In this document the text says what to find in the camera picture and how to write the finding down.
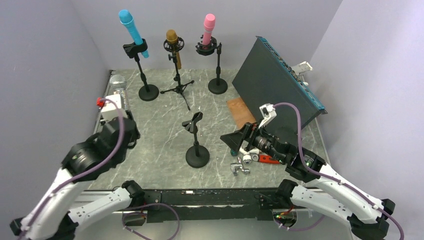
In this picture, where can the blue microphone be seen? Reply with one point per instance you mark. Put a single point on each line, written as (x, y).
(127, 20)

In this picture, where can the pink microphone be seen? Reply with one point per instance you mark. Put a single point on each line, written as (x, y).
(208, 25)

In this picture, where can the gold microphone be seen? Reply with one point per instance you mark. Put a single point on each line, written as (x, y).
(172, 39)

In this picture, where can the black tripod microphone stand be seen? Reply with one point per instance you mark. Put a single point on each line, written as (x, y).
(180, 88)

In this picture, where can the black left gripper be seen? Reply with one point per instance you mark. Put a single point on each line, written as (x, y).
(136, 135)

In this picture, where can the red handle adjustable wrench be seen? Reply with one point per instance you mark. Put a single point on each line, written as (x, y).
(263, 158)

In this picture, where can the white bracket behind rack unit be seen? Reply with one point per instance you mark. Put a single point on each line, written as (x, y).
(302, 68)

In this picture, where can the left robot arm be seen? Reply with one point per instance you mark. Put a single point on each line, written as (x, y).
(53, 218)

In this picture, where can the green handle screwdriver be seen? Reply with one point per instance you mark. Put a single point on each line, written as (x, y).
(233, 153)

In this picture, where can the black stand holding blue microphone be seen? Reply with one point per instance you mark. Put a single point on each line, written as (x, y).
(148, 92)

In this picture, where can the white camera mount, left wrist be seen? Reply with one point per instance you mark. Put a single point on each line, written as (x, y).
(110, 105)

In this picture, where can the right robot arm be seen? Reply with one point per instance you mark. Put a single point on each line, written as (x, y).
(316, 185)

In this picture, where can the glitter sequin microphone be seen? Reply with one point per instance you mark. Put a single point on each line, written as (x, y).
(119, 85)

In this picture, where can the black front rail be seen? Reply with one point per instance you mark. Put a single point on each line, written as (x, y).
(212, 204)

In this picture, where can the white plastic faucet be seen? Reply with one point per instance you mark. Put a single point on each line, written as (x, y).
(249, 156)

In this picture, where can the black clip stand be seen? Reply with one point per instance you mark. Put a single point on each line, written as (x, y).
(197, 156)

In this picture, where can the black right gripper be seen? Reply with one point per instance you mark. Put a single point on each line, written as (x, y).
(249, 132)

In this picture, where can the chrome pipe fitting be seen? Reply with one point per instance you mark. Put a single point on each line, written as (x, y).
(238, 166)

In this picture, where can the white camera mount, right wrist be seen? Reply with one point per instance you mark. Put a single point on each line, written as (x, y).
(268, 114)

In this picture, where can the dark rack unit, blue front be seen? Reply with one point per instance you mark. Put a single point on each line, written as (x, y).
(266, 78)

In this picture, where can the white camera mount, wrist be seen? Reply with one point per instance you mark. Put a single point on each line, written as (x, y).
(268, 114)
(110, 105)

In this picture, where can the brown wooden board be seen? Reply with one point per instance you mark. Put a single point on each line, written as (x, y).
(240, 112)

